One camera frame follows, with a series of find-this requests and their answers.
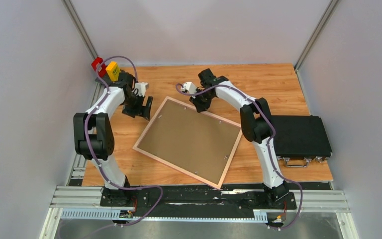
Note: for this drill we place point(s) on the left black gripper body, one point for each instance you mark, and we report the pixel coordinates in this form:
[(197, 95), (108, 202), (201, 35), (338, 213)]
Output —
[(133, 105)]

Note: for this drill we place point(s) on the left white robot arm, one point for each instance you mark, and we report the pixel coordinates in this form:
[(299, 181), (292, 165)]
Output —
[(94, 138)]

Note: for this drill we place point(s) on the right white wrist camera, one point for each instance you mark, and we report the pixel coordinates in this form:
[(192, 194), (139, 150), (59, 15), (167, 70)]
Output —
[(188, 88)]

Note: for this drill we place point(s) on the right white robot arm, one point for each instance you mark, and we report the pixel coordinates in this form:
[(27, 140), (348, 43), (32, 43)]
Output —
[(256, 125)]

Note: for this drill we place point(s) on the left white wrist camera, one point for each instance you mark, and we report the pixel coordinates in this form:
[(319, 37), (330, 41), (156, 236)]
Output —
[(140, 89)]

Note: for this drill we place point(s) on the black poker chip case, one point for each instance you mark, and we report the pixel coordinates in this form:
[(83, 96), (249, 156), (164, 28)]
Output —
[(300, 140)]

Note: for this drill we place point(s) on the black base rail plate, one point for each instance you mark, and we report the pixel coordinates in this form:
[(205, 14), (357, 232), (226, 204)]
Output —
[(232, 201)]

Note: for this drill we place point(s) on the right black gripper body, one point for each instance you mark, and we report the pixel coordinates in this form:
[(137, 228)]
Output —
[(203, 99)]

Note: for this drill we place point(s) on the grey backing board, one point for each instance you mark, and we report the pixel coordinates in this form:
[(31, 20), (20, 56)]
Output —
[(187, 142)]

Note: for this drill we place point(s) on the red small box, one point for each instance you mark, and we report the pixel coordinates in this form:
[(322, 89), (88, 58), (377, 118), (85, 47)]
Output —
[(99, 66)]

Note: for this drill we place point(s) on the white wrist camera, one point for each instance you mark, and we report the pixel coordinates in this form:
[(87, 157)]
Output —
[(188, 88), (140, 89)]

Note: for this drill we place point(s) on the yellow small box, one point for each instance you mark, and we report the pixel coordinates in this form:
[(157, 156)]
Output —
[(113, 71)]

